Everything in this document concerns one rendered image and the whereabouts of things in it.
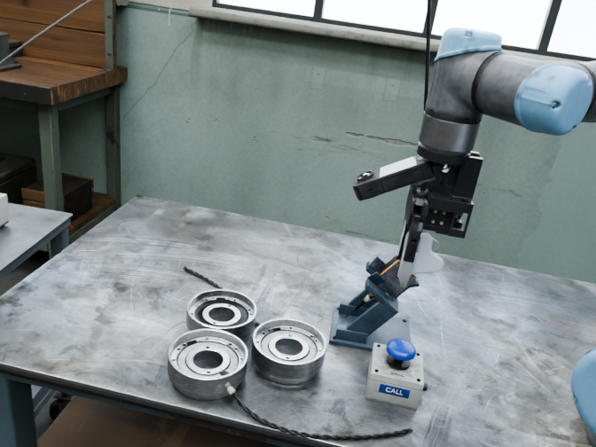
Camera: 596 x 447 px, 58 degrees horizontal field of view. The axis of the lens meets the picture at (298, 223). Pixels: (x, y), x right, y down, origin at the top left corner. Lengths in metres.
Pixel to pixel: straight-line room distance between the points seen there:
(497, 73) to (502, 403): 0.45
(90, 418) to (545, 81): 0.89
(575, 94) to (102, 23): 2.03
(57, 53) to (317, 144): 1.15
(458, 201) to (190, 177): 1.90
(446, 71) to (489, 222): 1.76
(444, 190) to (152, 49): 1.87
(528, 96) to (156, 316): 0.61
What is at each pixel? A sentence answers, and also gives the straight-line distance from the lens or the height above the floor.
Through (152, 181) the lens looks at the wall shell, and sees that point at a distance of 2.63.
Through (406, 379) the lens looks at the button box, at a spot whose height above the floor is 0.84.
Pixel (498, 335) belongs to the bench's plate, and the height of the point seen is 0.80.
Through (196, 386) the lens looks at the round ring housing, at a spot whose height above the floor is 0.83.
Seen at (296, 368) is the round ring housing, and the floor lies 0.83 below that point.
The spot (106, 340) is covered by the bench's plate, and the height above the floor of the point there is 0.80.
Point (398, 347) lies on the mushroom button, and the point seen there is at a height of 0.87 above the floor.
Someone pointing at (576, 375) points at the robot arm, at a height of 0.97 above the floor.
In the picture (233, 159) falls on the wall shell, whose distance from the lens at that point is 2.45.
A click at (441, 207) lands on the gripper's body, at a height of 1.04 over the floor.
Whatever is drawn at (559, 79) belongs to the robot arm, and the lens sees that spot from 0.65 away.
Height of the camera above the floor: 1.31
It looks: 24 degrees down
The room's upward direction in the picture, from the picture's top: 8 degrees clockwise
